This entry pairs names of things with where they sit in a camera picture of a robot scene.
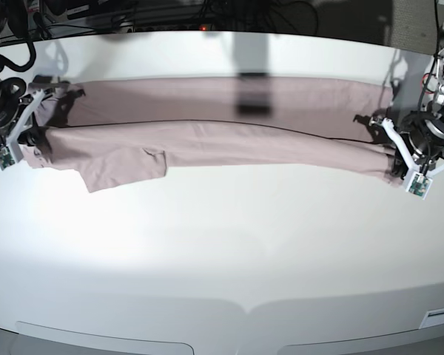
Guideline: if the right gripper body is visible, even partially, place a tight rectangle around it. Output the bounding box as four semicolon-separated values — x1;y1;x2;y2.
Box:
0;87;53;173

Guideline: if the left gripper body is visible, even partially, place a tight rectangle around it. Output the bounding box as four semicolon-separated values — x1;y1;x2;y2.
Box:
355;114;444;182

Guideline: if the mauve T-shirt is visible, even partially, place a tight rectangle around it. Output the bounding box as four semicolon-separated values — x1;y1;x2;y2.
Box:
21;77;401;192

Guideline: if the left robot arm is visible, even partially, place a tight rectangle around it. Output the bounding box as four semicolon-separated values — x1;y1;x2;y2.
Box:
362;2;444;199

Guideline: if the power strip with red light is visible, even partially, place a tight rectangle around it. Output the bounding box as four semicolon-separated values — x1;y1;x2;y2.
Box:
133;24;212;33

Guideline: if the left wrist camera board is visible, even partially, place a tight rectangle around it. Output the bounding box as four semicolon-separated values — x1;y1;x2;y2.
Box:
403;170;433;200

